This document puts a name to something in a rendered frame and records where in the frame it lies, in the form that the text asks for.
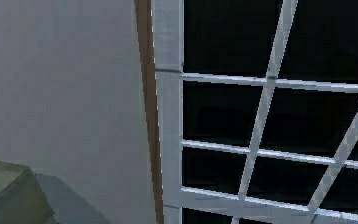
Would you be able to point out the white framed glass door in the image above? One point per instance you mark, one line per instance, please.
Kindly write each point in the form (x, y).
(168, 133)

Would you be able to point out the green box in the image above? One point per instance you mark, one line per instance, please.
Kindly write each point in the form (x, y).
(10, 196)

